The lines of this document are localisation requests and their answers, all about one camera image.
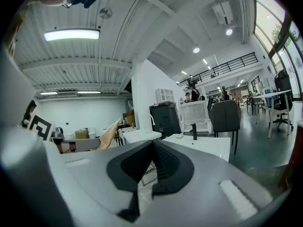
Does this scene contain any white rectangular sink basin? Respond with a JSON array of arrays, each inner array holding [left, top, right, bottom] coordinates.
[[162, 133, 232, 162]]

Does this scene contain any small white cabinet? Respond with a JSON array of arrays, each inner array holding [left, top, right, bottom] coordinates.
[[155, 87, 176, 104]]

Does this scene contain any grey upholstered chair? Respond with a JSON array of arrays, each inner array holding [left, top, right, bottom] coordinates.
[[209, 100, 242, 155]]

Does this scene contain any black printer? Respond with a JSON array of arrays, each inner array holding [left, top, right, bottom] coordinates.
[[149, 102, 182, 140]]

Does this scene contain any large glass window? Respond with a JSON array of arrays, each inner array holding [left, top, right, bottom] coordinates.
[[252, 0, 303, 101]]

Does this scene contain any white ceiling air conditioner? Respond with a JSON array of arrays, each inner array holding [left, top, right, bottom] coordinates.
[[212, 1, 238, 26]]

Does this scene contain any black mezzanine railing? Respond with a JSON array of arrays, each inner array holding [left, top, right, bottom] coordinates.
[[177, 52, 259, 87]]

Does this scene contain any white desk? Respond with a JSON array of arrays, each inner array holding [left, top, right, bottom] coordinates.
[[251, 89, 294, 139]]

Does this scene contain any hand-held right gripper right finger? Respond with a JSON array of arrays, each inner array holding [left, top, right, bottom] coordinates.
[[141, 140, 275, 227]]

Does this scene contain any rectangular ceiling light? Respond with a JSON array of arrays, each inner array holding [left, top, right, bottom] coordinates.
[[44, 28, 100, 42]]

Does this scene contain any white mesh office chair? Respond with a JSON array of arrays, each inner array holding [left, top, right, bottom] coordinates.
[[179, 100, 212, 135]]

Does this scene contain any black office chair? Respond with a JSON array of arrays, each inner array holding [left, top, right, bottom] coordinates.
[[271, 69, 294, 131]]

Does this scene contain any brown wooden cabinet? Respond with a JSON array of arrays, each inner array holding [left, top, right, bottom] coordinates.
[[278, 119, 303, 191]]

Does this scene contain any white faucet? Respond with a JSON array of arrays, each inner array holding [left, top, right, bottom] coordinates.
[[147, 114, 155, 133]]

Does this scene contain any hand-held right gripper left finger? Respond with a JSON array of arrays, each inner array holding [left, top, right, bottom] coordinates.
[[46, 140, 155, 227]]

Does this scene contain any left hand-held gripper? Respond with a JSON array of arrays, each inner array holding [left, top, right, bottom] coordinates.
[[28, 114, 101, 155]]

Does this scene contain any round metal ceiling fixture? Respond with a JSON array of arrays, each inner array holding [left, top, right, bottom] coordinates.
[[99, 7, 113, 19]]

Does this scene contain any white laundry sink basin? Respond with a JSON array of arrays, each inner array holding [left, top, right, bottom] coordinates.
[[122, 128, 162, 145]]

